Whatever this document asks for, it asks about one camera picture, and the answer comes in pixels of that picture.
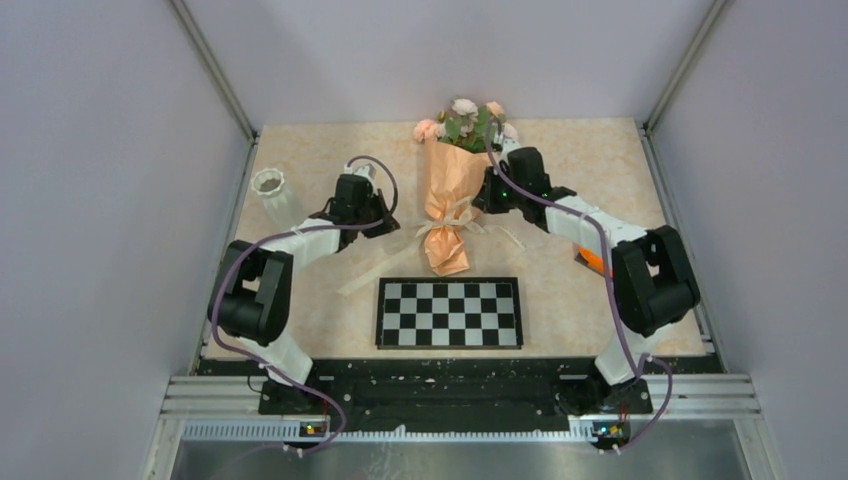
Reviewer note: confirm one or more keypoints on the aluminium frame rail right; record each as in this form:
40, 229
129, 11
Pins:
685, 136

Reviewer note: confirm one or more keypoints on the black white checkerboard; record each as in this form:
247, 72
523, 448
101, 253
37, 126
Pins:
472, 313

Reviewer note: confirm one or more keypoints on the aluminium front rail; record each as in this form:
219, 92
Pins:
216, 408

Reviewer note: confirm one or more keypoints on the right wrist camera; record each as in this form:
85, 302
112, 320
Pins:
503, 145

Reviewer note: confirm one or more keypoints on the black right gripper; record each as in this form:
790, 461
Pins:
485, 199

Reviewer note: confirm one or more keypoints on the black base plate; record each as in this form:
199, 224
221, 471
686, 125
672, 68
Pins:
465, 396

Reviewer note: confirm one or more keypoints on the flower bouquet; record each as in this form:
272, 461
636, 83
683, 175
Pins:
455, 161

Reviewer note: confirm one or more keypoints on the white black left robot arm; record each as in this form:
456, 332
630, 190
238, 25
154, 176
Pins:
250, 305

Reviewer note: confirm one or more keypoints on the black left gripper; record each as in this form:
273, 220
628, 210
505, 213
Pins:
387, 225

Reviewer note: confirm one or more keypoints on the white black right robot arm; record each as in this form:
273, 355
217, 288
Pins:
648, 275

